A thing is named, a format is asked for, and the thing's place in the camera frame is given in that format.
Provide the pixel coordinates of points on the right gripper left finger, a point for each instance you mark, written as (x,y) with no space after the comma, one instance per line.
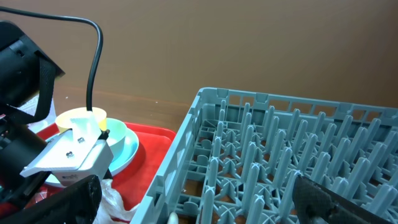
(75,204)

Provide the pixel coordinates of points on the red serving tray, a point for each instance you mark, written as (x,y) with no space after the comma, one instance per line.
(134,180)

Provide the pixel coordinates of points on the red candy wrapper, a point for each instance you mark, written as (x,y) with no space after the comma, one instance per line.
(43,193)

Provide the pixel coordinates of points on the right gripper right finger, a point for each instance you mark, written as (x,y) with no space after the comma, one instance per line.
(312,200)

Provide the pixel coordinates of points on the grey dishwasher rack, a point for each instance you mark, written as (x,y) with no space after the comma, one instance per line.
(237,155)

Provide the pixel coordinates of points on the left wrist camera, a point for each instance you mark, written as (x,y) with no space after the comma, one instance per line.
(76,153)

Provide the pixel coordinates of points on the light green bowl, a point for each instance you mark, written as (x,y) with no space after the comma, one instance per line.
(116,137)

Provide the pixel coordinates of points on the yellow cup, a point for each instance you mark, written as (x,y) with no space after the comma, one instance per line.
(63,120)

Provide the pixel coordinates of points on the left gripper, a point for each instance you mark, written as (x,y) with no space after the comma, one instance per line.
(27,81)

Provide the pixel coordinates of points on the light blue plate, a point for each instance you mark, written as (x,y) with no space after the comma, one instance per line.
(130,148)

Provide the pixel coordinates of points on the white napkin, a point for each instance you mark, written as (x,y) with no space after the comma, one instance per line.
(111,209)

